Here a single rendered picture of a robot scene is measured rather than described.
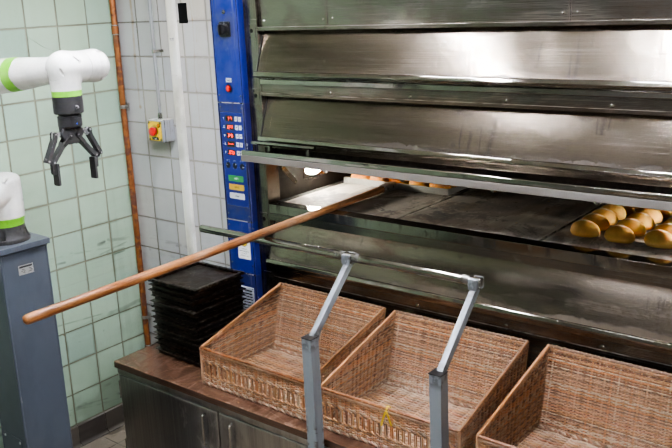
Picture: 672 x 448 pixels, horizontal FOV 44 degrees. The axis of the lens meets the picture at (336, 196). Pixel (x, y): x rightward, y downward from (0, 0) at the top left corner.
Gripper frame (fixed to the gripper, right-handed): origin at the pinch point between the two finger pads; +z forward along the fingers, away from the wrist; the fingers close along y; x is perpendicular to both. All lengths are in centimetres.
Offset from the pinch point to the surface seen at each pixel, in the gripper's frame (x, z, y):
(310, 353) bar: 62, 58, -37
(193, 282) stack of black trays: -25, 57, -65
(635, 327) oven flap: 145, 52, -96
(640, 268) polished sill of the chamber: 145, 33, -97
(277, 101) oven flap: -3, -14, -98
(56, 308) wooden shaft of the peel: 26.4, 30.0, 28.2
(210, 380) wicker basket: 1, 87, -47
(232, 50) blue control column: -20, -35, -91
